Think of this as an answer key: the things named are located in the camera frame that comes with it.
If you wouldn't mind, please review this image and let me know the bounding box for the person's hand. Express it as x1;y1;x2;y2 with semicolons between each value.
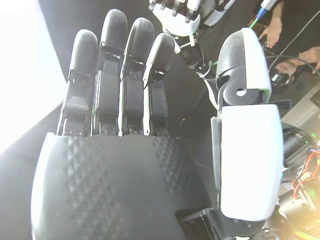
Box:
258;23;283;48
298;46;320;75

